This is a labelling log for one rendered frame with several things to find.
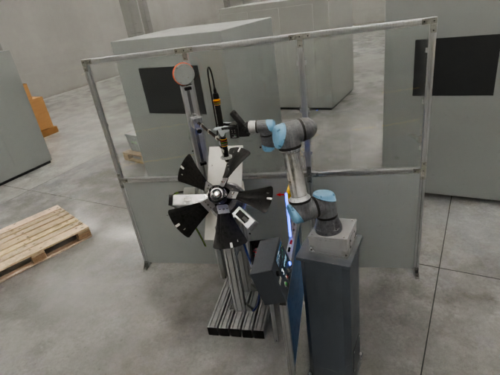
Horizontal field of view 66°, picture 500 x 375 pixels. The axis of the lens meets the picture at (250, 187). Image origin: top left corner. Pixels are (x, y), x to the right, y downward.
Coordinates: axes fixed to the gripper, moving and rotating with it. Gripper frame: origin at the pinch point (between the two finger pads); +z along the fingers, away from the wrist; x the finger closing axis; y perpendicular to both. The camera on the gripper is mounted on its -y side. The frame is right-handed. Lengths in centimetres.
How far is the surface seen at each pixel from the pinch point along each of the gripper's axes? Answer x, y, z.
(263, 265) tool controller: -78, 41, -37
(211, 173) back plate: 30, 45, 21
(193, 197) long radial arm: 8, 53, 29
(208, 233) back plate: 2, 79, 21
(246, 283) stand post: 31, 149, 9
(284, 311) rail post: -55, 92, -40
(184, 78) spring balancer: 56, -20, 37
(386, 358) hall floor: -20, 166, -98
